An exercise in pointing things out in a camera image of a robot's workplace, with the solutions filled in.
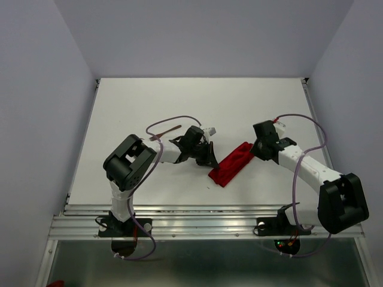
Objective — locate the aluminium front rail frame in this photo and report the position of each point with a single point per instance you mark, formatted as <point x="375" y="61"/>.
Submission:
<point x="188" y="222"/>

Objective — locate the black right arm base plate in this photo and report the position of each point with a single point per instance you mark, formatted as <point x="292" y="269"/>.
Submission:
<point x="273" y="226"/>

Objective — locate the aluminium left side rail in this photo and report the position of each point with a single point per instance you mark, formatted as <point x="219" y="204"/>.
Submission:
<point x="78" y="144"/>

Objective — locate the aluminium right side rail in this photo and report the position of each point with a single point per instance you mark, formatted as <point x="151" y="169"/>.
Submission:
<point x="319" y="132"/>

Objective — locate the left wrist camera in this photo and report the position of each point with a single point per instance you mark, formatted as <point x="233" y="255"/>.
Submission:
<point x="209" y="131"/>

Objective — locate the dark wooden fork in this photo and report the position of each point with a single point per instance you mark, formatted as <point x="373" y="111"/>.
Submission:
<point x="159" y="135"/>

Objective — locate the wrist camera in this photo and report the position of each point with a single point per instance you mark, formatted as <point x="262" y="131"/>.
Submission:
<point x="209" y="131"/>
<point x="279" y="128"/>

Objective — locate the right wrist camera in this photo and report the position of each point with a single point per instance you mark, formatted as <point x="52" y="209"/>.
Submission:
<point x="279" y="128"/>

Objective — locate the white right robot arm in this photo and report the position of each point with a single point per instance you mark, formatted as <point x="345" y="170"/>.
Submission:
<point x="341" y="202"/>

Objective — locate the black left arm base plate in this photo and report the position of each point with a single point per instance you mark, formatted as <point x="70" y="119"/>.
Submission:
<point x="109" y="227"/>

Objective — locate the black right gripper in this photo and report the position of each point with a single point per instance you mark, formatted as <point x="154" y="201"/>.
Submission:
<point x="256" y="152"/>

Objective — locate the red cloth napkin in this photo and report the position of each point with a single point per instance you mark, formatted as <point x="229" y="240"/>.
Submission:
<point x="231" y="165"/>

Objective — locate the red object bottom left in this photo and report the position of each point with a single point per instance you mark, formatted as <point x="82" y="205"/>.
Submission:
<point x="58" y="283"/>

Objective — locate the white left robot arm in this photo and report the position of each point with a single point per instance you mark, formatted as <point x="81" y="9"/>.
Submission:
<point x="127" y="165"/>

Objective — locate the aluminium rail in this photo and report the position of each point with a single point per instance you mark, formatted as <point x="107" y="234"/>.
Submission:
<point x="319" y="132"/>
<point x="78" y="144"/>

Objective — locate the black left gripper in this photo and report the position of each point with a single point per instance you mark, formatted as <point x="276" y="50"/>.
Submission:
<point x="209" y="159"/>

